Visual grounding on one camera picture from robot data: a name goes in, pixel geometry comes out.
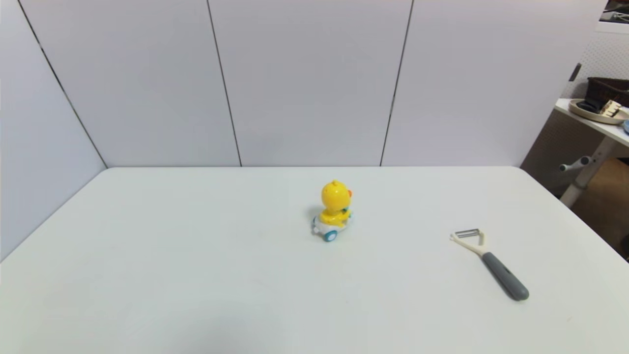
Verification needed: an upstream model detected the yellow duck toy car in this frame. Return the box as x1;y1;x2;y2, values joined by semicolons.
312;180;353;242

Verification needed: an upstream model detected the dark brown basket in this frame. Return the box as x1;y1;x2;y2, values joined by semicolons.
587;77;629;108

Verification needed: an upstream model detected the grey handled white peeler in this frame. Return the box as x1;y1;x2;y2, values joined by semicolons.
450;228;530;301

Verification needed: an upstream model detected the beige round tray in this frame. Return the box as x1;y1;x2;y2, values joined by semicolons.
569;98;629;125

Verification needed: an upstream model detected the grey table crank handle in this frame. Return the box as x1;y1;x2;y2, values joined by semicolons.
559;156;591;172

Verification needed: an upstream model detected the white side table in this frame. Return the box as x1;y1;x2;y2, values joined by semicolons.
555;98;629;207

